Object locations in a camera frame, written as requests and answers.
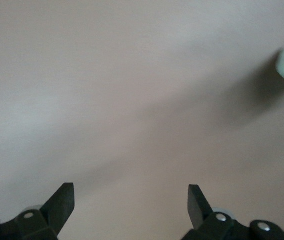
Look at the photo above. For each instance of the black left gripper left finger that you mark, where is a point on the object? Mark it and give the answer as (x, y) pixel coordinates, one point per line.
(44, 222)

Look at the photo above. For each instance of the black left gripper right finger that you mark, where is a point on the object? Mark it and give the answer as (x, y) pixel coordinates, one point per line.
(212, 225)

